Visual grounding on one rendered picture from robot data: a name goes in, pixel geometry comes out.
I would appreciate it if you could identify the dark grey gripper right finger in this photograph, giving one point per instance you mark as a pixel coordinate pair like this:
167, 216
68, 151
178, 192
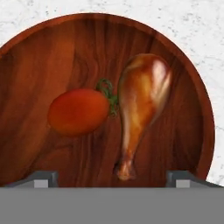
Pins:
180, 177

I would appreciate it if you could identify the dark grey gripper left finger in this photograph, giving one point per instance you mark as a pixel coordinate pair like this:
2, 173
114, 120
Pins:
43, 178

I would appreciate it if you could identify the red tomato with green stem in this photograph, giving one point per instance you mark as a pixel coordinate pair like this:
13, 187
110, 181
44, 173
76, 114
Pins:
77, 112

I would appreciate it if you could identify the brown chicken drumstick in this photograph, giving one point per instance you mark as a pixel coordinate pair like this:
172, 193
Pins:
140, 102

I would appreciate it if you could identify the brown wooden bowl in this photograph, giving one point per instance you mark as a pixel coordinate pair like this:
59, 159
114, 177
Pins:
35, 87

